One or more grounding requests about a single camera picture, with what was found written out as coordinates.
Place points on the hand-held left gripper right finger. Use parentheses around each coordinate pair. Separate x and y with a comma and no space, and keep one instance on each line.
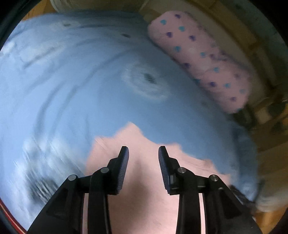
(162,167)

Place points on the pink knitted cardigan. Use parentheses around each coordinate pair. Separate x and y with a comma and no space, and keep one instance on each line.
(144,202)

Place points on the dark cloth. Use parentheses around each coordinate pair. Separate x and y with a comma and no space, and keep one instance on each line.
(244,117)

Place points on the pink heart-print pillow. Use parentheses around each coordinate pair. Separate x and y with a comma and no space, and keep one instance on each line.
(198,60)

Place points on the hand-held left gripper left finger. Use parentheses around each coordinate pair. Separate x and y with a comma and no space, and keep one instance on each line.
(123,167)

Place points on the blue dandelion-print bed sheet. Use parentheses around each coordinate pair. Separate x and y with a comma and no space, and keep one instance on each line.
(78,90)

